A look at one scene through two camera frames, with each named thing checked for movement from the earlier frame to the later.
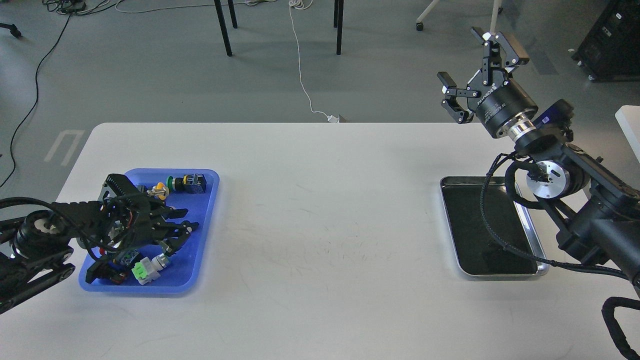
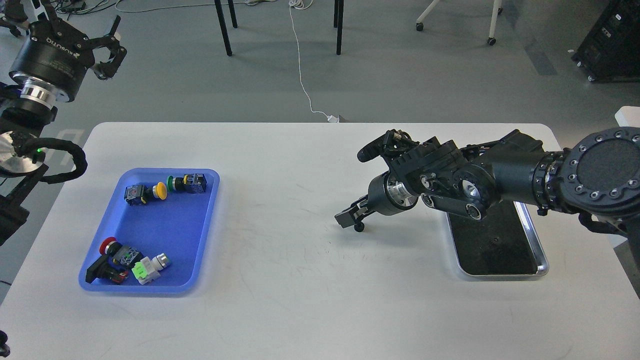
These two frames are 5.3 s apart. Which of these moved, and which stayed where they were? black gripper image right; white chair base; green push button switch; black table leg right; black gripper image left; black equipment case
Moved: black gripper image right; black gripper image left
Stayed: green push button switch; black table leg right; black equipment case; white chair base
